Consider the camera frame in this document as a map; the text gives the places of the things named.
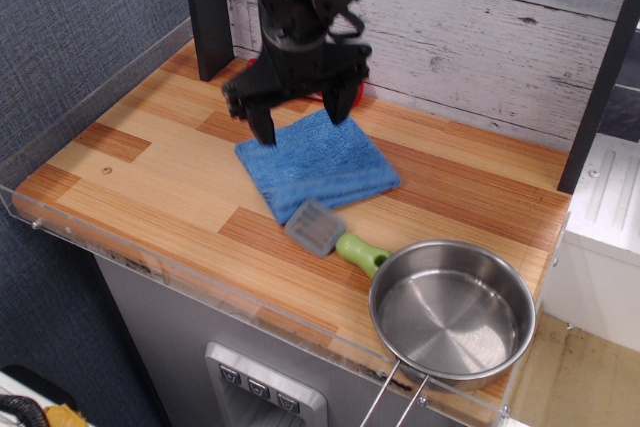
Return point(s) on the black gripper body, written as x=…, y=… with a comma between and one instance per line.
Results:
x=287, y=70

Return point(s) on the dark grey right post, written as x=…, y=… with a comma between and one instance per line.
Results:
x=609, y=70

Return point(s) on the dark grey post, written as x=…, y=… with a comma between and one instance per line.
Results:
x=212, y=36
x=609, y=70

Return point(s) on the grey spatula green handle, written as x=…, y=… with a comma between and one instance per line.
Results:
x=320, y=231

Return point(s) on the dark grey left post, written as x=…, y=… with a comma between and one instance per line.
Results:
x=212, y=36

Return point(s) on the silver button control panel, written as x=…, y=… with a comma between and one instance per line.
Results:
x=252, y=394

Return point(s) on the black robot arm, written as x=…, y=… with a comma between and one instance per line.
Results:
x=306, y=20

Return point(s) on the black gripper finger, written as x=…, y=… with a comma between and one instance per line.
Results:
x=261, y=124
x=338, y=99

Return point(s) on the stainless steel pan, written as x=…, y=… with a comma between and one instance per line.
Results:
x=456, y=316

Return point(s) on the blue cloth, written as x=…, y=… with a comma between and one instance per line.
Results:
x=313, y=158

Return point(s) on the white ribbed cabinet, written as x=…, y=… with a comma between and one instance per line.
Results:
x=593, y=280

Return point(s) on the grey toy kitchen cabinet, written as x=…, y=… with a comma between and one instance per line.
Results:
x=171, y=327

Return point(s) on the red toy sauce bottle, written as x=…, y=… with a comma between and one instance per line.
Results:
x=319, y=95

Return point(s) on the clear acrylic table guard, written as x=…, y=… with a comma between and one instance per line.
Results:
x=143, y=168

